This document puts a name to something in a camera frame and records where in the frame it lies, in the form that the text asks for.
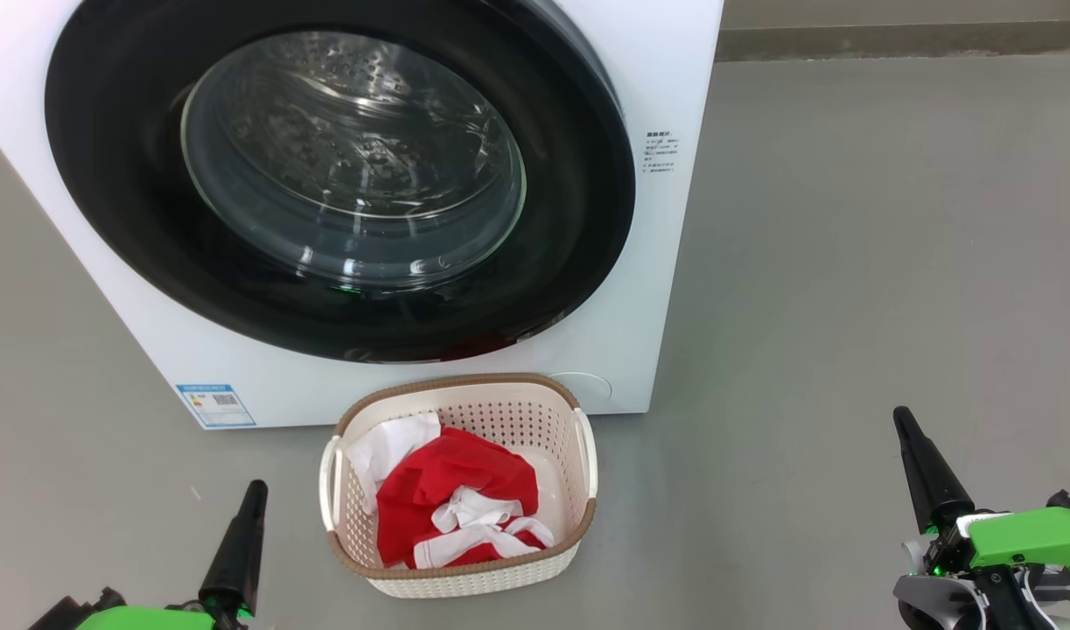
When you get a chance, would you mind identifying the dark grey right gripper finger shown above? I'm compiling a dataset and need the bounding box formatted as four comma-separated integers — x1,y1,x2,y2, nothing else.
892,406,976,536

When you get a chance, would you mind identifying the white washing machine body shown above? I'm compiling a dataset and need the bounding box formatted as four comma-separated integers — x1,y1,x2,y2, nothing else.
0,0,726,431

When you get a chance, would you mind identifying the black text instruction label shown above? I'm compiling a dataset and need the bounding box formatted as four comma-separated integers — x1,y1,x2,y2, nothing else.
643,130,679,177

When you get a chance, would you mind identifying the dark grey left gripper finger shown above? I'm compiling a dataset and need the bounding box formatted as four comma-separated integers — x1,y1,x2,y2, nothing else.
199,479,269,614

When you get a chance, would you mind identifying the steel perforated washing drum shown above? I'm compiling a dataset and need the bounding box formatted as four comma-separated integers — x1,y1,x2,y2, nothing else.
185,32,523,263

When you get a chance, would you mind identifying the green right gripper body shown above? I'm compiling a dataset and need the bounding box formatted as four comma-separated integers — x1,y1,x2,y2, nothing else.
924,490,1070,630

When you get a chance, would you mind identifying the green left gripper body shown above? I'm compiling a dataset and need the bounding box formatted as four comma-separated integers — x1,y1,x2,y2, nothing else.
27,586,255,630

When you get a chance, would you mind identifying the dark round washing machine door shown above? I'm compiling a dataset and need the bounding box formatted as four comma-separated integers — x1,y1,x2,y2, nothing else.
45,0,637,365

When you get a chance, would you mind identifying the red and white garment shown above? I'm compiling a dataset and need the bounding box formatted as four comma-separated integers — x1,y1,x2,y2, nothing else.
346,412,558,571

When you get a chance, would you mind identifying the blue energy label sticker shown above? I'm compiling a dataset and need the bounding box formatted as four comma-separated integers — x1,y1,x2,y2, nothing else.
175,382,258,431

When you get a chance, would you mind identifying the cream perforated laundry basket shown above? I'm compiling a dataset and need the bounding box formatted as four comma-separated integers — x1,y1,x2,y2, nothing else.
318,373,599,600

